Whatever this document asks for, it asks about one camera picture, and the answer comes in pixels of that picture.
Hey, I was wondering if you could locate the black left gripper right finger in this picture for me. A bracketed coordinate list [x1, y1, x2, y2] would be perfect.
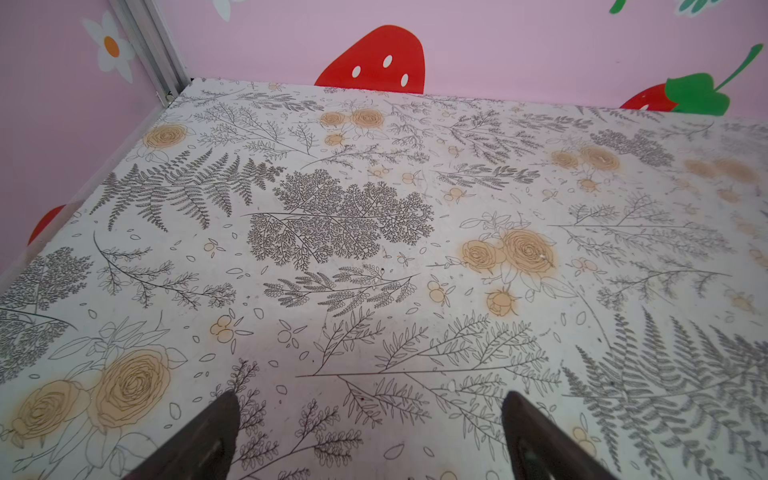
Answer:
[501, 391, 616, 480]

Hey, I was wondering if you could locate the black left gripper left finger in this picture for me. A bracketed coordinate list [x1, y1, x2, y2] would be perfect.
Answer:
[125, 391, 240, 480]

